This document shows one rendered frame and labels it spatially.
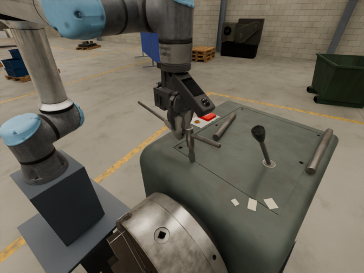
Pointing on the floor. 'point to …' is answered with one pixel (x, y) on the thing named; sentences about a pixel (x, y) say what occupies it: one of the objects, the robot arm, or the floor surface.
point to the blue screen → (150, 46)
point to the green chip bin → (338, 80)
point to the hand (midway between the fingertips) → (182, 136)
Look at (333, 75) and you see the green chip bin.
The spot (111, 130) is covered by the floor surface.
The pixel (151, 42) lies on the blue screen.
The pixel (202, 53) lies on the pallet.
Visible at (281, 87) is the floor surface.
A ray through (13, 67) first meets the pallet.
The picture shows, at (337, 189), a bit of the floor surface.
